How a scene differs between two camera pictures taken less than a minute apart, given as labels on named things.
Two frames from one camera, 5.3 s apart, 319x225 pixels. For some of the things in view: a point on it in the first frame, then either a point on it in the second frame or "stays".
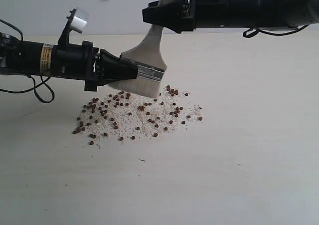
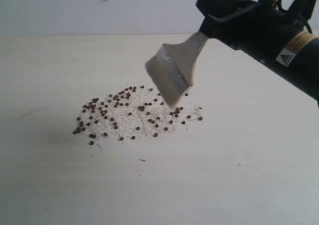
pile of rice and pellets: (126, 115) stays
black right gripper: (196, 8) → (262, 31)
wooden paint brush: (148, 54) → (169, 71)
